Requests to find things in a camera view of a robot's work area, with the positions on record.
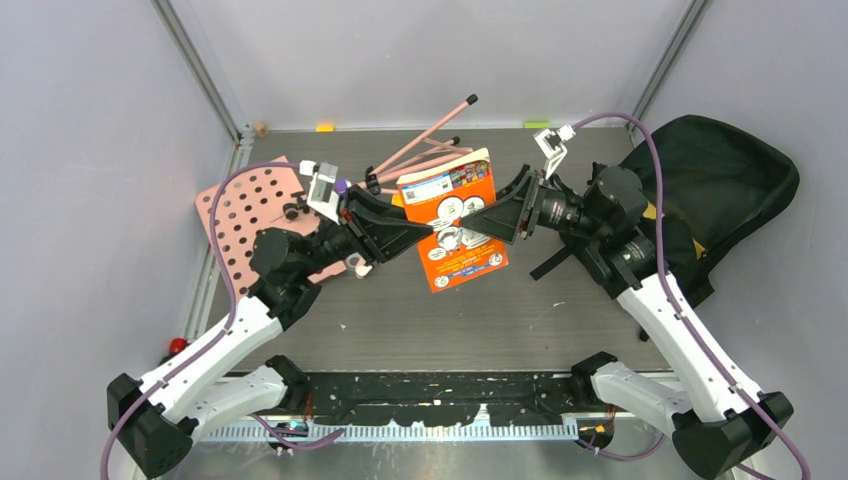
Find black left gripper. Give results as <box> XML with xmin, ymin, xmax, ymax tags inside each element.
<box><xmin>297</xmin><ymin>185</ymin><xmax>432</xmax><ymax>279</ymax></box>

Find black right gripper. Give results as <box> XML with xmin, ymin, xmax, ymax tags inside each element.
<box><xmin>461</xmin><ymin>164</ymin><xmax>607</xmax><ymax>244</ymax></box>

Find orange picture book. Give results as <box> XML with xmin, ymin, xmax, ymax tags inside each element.
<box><xmin>397</xmin><ymin>148</ymin><xmax>509</xmax><ymax>293</ymax></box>

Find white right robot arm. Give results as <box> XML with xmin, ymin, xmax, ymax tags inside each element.
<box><xmin>461</xmin><ymin>167</ymin><xmax>794</xmax><ymax>479</ymax></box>

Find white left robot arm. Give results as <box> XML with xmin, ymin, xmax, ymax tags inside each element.
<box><xmin>101</xmin><ymin>187</ymin><xmax>434</xmax><ymax>478</ymax></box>

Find pink folding stand legs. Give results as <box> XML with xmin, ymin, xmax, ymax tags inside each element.
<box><xmin>357</xmin><ymin>94</ymin><xmax>479</xmax><ymax>195</ymax></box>

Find pink perforated stand plate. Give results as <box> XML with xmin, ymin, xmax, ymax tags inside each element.
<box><xmin>195</xmin><ymin>156</ymin><xmax>320</xmax><ymax>299</ymax></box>

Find small wooden block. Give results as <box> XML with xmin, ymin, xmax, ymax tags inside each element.
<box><xmin>252</xmin><ymin>121</ymin><xmax>269</xmax><ymax>138</ymax></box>

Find red black stamp toy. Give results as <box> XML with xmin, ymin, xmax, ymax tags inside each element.
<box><xmin>167</xmin><ymin>338</ymin><xmax>189</xmax><ymax>358</ymax></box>

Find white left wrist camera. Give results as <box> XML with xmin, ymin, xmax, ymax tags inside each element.
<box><xmin>298</xmin><ymin>160</ymin><xmax>344</xmax><ymax>224</ymax></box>

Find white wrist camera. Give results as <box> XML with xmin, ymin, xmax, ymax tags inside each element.
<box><xmin>533</xmin><ymin>124</ymin><xmax>575</xmax><ymax>180</ymax></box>
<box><xmin>298</xmin><ymin>160</ymin><xmax>344</xmax><ymax>224</ymax></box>

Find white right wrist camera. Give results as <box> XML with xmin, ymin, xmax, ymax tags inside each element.
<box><xmin>533</xmin><ymin>124</ymin><xmax>575</xmax><ymax>180</ymax></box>

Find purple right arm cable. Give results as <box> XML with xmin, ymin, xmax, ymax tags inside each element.
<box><xmin>570</xmin><ymin>111</ymin><xmax>813</xmax><ymax>480</ymax></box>

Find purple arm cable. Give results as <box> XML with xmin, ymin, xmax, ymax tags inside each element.
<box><xmin>570</xmin><ymin>111</ymin><xmax>813</xmax><ymax>480</ymax></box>
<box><xmin>99</xmin><ymin>160</ymin><xmax>347</xmax><ymax>480</ymax></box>

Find aluminium slotted rail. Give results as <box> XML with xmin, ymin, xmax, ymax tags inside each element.
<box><xmin>162</xmin><ymin>420</ymin><xmax>584</xmax><ymax>444</ymax></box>

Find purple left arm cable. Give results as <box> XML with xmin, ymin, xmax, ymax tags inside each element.
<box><xmin>99</xmin><ymin>160</ymin><xmax>347</xmax><ymax>480</ymax></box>

